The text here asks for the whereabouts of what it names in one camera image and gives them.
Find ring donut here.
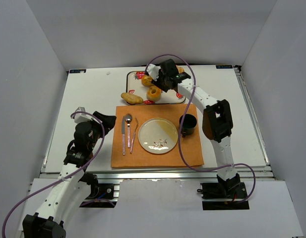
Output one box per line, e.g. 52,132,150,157
146,86,162,102
141,75,154,87

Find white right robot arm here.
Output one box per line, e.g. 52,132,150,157
147,59,240,196

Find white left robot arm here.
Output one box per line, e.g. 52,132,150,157
22,108,117,238

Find oval bread roll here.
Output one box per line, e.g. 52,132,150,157
121,92,143,105

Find sugar-topped round pastry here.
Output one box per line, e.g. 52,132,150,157
176,65,184,73

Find strawberry pattern tray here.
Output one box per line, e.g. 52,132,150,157
126,71,185,104

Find orange placemat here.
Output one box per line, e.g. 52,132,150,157
111,104,204,168

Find dark green mug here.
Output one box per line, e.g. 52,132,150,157
181,114,197,138

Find white beige ceramic plate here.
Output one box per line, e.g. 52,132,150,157
138,118,178,154

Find right blue label sticker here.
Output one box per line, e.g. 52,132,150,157
216,64,234,69

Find blue label sticker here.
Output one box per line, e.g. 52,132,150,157
69,69,86,74
216,64,234,69

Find left blue label sticker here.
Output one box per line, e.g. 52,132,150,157
69,69,86,74

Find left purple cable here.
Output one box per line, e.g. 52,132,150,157
1,112,105,238

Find purple cable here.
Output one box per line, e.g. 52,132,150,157
1,112,105,238
144,54,257,203

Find pink handled knife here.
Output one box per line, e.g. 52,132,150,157
121,116,125,156

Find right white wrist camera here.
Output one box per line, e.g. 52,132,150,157
145,64,160,81

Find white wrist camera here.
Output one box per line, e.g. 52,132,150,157
145,64,160,81
70,107,91,124

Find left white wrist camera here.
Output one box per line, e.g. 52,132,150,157
70,107,91,124

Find pink handled spoon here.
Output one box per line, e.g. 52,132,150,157
125,114,132,148

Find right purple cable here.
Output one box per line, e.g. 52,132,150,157
144,54,257,203

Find pink handled fork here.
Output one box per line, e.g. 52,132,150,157
130,117,138,154

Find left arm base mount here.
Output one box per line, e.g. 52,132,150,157
79,173,118,208

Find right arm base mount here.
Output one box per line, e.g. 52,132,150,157
196,182,249,211

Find aluminium frame rail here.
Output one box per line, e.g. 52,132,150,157
39,170,275,180

